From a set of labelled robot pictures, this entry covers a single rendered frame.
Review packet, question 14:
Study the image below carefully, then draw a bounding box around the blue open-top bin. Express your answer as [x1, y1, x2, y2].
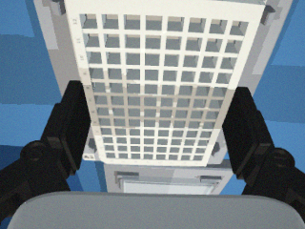
[0, 145, 83, 229]

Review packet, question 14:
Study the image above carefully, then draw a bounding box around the blue bench mat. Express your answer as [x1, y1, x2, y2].
[0, 0, 305, 192]

